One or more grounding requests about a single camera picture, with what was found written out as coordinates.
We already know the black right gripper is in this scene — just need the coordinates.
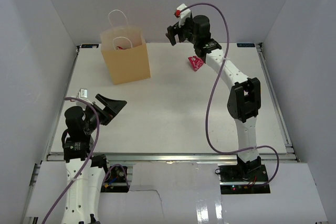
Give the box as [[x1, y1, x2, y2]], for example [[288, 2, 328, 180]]
[[166, 17, 198, 47]]

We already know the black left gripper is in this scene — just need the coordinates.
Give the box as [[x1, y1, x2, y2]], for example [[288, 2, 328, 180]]
[[83, 93, 127, 134]]

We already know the pink snack packet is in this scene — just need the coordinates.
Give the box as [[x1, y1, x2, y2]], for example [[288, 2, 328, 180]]
[[188, 56, 204, 71]]

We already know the brown paper bag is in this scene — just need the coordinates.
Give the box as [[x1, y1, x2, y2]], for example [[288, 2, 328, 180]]
[[100, 10, 151, 85]]

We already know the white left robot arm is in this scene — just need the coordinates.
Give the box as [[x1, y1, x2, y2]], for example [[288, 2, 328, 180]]
[[61, 94, 127, 223]]

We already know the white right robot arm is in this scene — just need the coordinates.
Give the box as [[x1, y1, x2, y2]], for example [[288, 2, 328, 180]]
[[166, 13, 261, 182]]

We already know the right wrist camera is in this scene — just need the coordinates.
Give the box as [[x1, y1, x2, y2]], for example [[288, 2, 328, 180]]
[[174, 4, 192, 27]]

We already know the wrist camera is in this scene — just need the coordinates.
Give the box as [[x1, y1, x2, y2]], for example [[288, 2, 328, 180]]
[[174, 4, 192, 27], [76, 88, 91, 103]]

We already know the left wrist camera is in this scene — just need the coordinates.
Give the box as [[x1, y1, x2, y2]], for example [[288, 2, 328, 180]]
[[76, 88, 91, 103]]

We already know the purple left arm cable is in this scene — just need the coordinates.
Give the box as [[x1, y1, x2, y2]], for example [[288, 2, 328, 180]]
[[40, 97, 131, 224]]

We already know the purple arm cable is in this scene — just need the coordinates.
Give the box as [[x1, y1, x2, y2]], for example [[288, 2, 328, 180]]
[[187, 3, 280, 187], [40, 97, 131, 224]]

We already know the aluminium table edge rail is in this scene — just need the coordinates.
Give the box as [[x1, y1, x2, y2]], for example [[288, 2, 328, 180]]
[[47, 153, 297, 162]]

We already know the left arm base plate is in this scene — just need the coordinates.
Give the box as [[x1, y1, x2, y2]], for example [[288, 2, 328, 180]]
[[100, 166, 129, 193]]

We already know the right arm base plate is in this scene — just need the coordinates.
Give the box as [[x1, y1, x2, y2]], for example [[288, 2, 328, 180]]
[[214, 165, 270, 195]]

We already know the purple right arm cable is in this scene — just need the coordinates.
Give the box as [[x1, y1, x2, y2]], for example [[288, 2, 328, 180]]
[[187, 3, 280, 187]]

